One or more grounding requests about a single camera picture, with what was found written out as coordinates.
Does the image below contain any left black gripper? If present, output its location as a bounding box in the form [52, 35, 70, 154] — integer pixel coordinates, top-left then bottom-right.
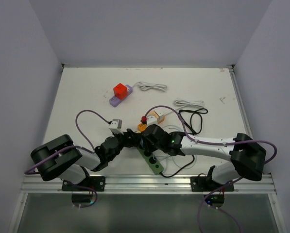
[108, 129, 142, 161]

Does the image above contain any green power strip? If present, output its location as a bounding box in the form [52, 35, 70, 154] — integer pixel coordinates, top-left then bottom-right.
[137, 146, 164, 175]

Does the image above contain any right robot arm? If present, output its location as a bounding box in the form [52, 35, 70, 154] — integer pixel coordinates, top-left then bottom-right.
[141, 125, 266, 191]

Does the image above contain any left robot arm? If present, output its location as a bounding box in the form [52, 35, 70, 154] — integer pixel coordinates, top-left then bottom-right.
[24, 129, 141, 191]

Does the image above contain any beige cube socket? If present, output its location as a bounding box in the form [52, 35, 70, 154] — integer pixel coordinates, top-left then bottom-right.
[152, 110, 165, 124]

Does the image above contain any red cube socket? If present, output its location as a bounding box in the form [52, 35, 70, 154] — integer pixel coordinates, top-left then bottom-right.
[113, 83, 128, 100]

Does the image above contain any purple usb hub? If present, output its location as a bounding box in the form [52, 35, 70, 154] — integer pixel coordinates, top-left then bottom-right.
[109, 83, 133, 107]

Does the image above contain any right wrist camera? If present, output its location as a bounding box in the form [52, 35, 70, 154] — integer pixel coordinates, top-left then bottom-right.
[141, 115, 157, 127]

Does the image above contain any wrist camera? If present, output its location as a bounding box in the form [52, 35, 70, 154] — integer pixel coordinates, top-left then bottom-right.
[109, 119, 123, 134]
[141, 115, 157, 127]

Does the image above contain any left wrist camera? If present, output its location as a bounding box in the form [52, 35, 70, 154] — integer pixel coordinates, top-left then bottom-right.
[109, 119, 123, 134]

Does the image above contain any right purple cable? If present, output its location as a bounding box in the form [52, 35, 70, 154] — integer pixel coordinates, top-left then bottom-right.
[144, 105, 278, 233]

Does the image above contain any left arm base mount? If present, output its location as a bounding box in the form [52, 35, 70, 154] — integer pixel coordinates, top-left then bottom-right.
[62, 176, 105, 192]

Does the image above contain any black power cord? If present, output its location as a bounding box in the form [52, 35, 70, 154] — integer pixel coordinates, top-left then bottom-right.
[162, 108, 208, 178]

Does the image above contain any white coiled cord far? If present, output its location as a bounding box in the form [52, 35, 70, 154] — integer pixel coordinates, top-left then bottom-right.
[132, 82, 168, 93]

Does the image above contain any white coiled cord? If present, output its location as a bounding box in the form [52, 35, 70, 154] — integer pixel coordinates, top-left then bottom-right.
[164, 98, 205, 117]
[132, 82, 168, 93]

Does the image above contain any white coiled cord near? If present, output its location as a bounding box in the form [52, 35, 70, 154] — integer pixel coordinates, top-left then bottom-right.
[164, 98, 205, 117]

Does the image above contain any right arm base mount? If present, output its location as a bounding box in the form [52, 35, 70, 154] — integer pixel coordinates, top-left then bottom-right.
[190, 165, 238, 192]

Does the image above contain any aluminium front rail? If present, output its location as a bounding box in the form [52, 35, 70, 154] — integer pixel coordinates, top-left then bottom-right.
[20, 175, 276, 194]

